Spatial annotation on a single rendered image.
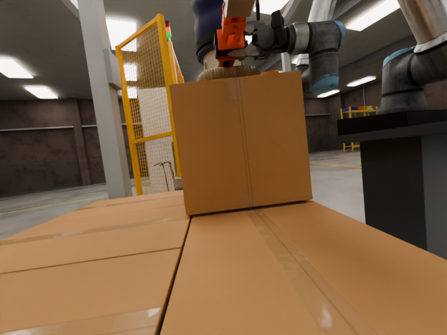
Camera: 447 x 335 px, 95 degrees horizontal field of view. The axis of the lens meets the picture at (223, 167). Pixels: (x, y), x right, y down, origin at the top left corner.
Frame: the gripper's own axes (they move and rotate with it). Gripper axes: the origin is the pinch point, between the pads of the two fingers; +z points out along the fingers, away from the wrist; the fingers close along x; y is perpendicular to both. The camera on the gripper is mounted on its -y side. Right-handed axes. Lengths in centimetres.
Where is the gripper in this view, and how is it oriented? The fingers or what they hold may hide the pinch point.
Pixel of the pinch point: (230, 40)
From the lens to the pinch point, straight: 76.2
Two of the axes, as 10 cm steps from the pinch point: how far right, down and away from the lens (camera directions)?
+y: -0.7, -0.6, 10.0
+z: -9.9, 1.2, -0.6
